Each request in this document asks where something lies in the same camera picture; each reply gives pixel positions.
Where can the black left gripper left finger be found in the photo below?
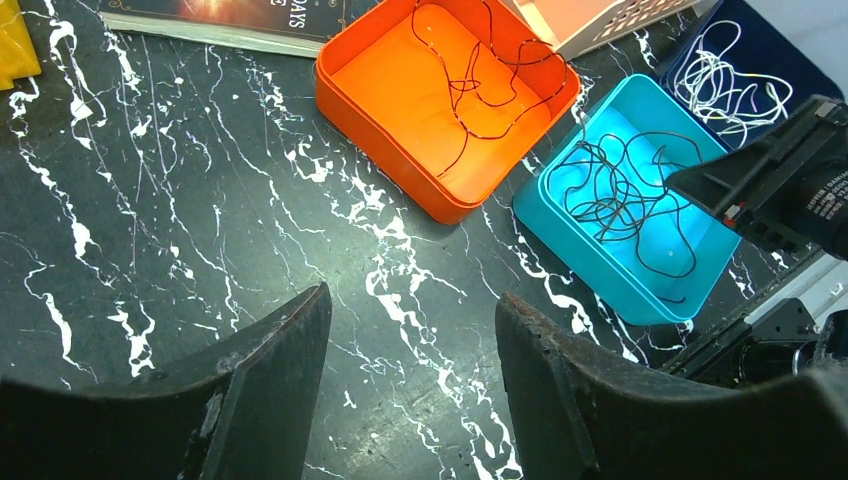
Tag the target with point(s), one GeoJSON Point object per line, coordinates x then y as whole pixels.
{"type": "Point", "coordinates": [238, 409]}

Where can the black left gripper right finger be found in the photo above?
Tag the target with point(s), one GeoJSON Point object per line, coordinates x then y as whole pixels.
{"type": "Point", "coordinates": [581, 411]}

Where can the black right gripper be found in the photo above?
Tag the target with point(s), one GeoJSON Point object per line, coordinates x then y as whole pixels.
{"type": "Point", "coordinates": [787, 188]}

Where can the dark blue square tray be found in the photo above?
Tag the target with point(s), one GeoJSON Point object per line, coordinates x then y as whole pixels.
{"type": "Point", "coordinates": [738, 75]}

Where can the light blue square tray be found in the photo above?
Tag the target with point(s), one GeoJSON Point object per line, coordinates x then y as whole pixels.
{"type": "Point", "coordinates": [601, 206]}

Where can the peach plastic file organizer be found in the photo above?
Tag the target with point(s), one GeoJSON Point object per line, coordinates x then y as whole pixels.
{"type": "Point", "coordinates": [576, 27]}

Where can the orange square tray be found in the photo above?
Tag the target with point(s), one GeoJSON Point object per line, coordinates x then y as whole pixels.
{"type": "Point", "coordinates": [445, 97]}

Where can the dark paperback book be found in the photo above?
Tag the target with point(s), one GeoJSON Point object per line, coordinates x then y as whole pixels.
{"type": "Point", "coordinates": [293, 28]}

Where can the yellow plastic parts bin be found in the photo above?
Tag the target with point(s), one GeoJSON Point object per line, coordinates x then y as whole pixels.
{"type": "Point", "coordinates": [18, 57]}

